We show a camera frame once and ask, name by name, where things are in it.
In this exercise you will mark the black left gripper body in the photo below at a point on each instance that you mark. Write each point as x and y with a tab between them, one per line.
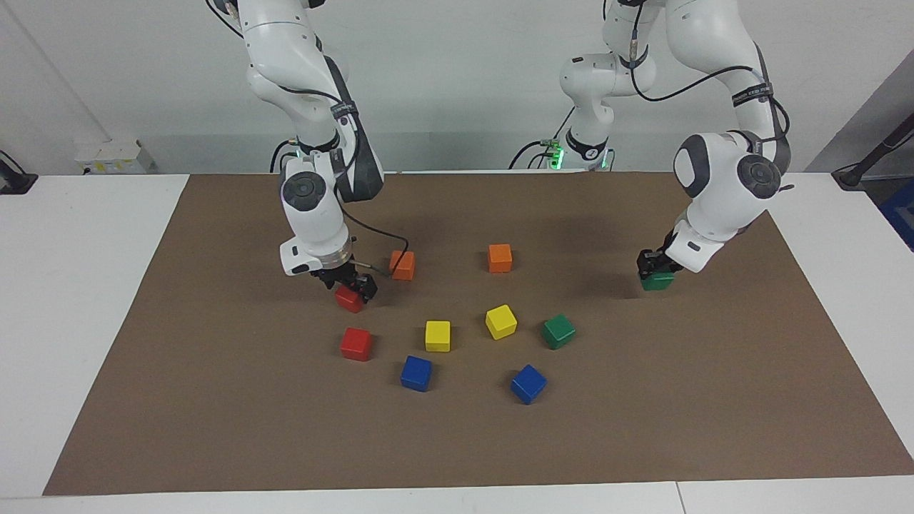
665	253

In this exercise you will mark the white box with yellow labels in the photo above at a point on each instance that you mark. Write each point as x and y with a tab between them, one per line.
114	157

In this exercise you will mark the orange wooden block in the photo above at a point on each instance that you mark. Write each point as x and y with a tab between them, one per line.
500	258
403	268

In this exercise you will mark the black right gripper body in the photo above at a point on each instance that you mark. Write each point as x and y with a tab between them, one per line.
337	273

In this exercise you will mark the blue crate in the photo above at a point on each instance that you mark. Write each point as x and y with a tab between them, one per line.
901	214

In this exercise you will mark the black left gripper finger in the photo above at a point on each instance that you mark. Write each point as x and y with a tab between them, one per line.
646	264
671	269

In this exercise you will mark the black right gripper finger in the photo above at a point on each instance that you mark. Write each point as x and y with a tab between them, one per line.
330	282
368	287

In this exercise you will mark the green wooden block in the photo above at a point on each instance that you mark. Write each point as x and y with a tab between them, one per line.
558	332
657	283

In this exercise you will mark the yellow wooden block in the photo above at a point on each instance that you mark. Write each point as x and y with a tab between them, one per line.
501	322
438	337

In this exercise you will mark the black stand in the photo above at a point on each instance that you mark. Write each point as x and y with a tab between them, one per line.
853	175

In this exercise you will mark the black clamp mount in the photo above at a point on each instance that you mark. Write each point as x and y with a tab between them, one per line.
14	182

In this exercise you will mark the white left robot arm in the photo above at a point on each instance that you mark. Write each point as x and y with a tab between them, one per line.
721	185

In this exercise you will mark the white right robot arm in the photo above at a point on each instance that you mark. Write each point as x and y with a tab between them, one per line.
314	214

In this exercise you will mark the red wooden block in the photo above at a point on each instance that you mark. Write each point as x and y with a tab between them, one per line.
348	300
355	345

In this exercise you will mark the blue wooden block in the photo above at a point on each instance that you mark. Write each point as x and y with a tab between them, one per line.
528	385
416	374

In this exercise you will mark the brown paper mat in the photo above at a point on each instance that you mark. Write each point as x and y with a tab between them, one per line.
643	428

